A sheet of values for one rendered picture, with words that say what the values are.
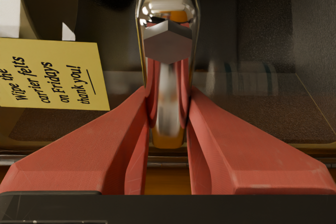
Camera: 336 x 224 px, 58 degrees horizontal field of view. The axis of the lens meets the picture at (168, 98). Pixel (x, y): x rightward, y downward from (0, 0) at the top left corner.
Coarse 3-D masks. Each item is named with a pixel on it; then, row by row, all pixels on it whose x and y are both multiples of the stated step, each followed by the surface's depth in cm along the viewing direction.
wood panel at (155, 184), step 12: (0, 168) 39; (156, 168) 39; (168, 168) 39; (180, 168) 39; (0, 180) 37; (156, 180) 38; (168, 180) 38; (180, 180) 38; (144, 192) 36; (156, 192) 36; (168, 192) 36; (180, 192) 36
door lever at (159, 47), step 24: (144, 0) 7; (168, 0) 7; (192, 0) 7; (144, 24) 7; (168, 24) 7; (192, 24) 7; (144, 48) 7; (168, 48) 7; (192, 48) 8; (144, 72) 9; (168, 72) 9; (192, 72) 9; (168, 96) 10; (168, 120) 11; (168, 144) 14
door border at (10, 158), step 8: (0, 160) 32; (8, 160) 32; (16, 160) 32; (152, 160) 32; (160, 160) 32; (168, 160) 32; (176, 160) 32; (184, 160) 32; (320, 160) 32; (328, 160) 32
